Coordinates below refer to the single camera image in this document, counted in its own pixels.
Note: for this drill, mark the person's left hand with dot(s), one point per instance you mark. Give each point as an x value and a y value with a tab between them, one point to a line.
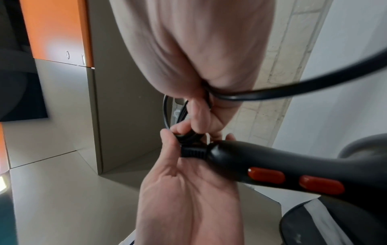
187	203

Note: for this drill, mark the person's right hand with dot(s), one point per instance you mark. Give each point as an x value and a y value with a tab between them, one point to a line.
196	47

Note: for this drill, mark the black hair dryer orange buttons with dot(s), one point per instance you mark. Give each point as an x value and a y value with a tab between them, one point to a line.
302	172

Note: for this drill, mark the beige cabinet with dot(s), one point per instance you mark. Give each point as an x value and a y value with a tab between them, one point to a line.
121	114

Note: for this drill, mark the orange cabinet door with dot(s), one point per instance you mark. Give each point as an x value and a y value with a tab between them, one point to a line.
54	31

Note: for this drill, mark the black round stool seat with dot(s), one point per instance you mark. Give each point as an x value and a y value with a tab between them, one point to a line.
338	225

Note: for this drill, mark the grey rounded chair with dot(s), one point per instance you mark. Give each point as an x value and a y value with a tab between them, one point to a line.
362	146

